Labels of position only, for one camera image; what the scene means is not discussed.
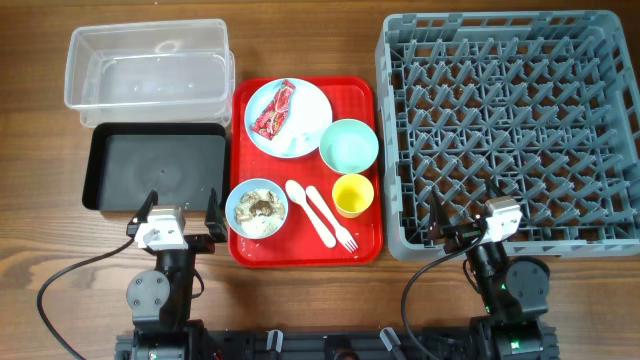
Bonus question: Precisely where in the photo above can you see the yellow plastic cup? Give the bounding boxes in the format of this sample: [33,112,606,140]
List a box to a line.
[332,174,375,218]

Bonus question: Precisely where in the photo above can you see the white tissue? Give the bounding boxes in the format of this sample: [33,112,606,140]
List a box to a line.
[274,132,310,154]

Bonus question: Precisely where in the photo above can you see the cream plastic fork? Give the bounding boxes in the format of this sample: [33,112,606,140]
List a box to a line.
[305,186,358,253]

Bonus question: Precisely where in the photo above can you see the leftover rice and food scraps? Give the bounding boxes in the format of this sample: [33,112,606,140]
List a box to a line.
[235,189,286,238]

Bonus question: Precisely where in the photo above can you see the cream plastic spoon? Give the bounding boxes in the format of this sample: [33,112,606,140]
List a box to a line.
[285,180,337,248]

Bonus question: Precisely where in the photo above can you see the red snack wrapper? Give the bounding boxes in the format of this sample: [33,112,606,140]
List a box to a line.
[251,80,296,140]

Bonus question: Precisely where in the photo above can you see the clear plastic waste bin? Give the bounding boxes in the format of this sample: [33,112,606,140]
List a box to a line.
[64,19,235,128]

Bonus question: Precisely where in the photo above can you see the mint green bowl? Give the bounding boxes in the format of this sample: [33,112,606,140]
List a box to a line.
[319,119,379,174]

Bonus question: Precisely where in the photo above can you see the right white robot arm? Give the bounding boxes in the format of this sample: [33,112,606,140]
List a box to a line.
[427,185,550,359]

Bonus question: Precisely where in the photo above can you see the small light blue bowl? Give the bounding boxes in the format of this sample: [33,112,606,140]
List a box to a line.
[225,178,288,240]

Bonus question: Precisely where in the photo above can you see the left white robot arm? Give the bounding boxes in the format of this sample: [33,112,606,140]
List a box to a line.
[115,191,227,360]

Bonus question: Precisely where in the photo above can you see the red plastic serving tray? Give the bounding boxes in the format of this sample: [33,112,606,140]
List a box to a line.
[228,76,384,268]

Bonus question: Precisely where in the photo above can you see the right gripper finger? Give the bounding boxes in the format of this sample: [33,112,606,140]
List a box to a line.
[427,189,450,240]
[485,179,506,199]

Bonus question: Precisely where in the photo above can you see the black plastic waste tray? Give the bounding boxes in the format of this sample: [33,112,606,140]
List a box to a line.
[82,123,230,212]

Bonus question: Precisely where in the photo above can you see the grey plastic dishwasher rack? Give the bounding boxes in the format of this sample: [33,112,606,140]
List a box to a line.
[375,10,639,262]

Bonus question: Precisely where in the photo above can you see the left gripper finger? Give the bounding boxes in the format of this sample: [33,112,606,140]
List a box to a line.
[129,190,158,225]
[204,188,228,243]

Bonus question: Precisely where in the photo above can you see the light blue round plate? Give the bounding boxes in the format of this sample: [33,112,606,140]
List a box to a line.
[242,78,333,159]

